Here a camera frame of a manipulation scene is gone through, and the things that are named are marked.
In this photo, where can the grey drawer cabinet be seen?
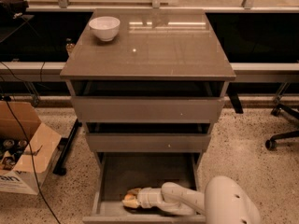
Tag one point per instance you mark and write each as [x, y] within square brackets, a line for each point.
[157, 54]

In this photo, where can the grey middle drawer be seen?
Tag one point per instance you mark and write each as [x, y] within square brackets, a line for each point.
[168, 143]

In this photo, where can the grey open bottom drawer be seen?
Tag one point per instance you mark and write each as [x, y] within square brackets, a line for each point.
[120, 172]

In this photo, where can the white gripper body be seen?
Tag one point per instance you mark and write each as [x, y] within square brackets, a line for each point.
[147, 197]

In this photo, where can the small glass bottle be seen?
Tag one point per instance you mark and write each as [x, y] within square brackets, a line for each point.
[69, 45]

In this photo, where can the white ceramic bowl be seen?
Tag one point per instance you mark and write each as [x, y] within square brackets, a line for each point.
[105, 28]

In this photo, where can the cardboard box with cans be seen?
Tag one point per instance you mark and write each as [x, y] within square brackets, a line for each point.
[28, 147]

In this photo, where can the black bag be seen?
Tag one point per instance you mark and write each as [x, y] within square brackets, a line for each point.
[12, 9]

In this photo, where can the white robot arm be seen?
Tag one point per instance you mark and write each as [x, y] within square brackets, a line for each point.
[222, 202]

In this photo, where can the grey top drawer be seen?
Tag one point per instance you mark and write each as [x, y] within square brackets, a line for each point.
[143, 110]

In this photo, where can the black table leg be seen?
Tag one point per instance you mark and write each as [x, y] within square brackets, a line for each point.
[64, 148]

